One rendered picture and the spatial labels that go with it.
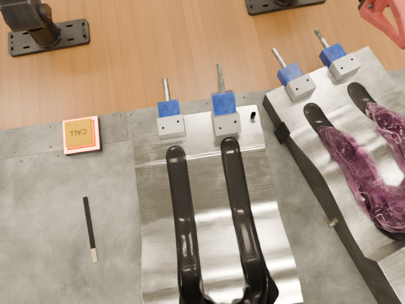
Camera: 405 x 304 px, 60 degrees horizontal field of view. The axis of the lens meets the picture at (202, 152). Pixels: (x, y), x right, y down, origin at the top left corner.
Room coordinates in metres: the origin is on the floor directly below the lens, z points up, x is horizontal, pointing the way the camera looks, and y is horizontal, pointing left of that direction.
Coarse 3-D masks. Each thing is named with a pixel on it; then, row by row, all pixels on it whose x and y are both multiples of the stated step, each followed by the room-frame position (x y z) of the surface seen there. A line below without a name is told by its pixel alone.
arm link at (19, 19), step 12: (0, 0) 0.53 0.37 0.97; (12, 0) 0.53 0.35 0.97; (24, 0) 0.53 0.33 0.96; (36, 0) 0.55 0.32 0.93; (12, 12) 0.51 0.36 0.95; (24, 12) 0.51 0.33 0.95; (36, 12) 0.52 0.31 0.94; (12, 24) 0.50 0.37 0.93; (24, 24) 0.50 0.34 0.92; (36, 24) 0.50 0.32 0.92
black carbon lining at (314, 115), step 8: (352, 88) 0.30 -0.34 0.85; (360, 88) 0.30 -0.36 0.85; (352, 96) 0.29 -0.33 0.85; (360, 96) 0.28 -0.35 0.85; (368, 96) 0.28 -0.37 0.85; (312, 104) 0.28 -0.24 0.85; (360, 104) 0.26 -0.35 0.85; (304, 112) 0.26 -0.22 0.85; (312, 112) 0.26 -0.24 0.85; (320, 112) 0.26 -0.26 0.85; (312, 120) 0.24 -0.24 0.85; (320, 120) 0.24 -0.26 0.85; (328, 120) 0.24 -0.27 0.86; (376, 224) 0.01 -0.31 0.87; (384, 232) 0.00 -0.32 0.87; (392, 232) 0.00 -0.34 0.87; (400, 240) -0.02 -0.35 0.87
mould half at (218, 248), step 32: (192, 128) 0.24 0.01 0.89; (256, 128) 0.22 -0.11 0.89; (160, 160) 0.18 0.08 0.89; (192, 160) 0.17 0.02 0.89; (256, 160) 0.16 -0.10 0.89; (160, 192) 0.12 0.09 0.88; (192, 192) 0.11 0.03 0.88; (224, 192) 0.10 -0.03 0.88; (256, 192) 0.10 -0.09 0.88; (160, 224) 0.06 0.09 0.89; (224, 224) 0.04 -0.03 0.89; (256, 224) 0.04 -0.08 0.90; (160, 256) 0.00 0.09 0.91; (224, 256) -0.01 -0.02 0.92; (288, 256) -0.02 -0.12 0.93; (160, 288) -0.05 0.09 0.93; (224, 288) -0.06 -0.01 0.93; (288, 288) -0.07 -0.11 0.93
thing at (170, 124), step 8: (168, 88) 0.33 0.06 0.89; (168, 96) 0.31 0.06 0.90; (160, 104) 0.29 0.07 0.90; (168, 104) 0.29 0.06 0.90; (176, 104) 0.29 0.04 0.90; (160, 112) 0.28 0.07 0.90; (168, 112) 0.27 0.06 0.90; (176, 112) 0.27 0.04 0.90; (160, 120) 0.25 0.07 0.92; (168, 120) 0.25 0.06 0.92; (176, 120) 0.25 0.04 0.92; (160, 128) 0.24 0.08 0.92; (168, 128) 0.23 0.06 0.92; (176, 128) 0.23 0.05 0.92; (184, 128) 0.24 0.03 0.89; (160, 136) 0.22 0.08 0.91; (168, 136) 0.22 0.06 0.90; (176, 136) 0.22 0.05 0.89; (184, 136) 0.23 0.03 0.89
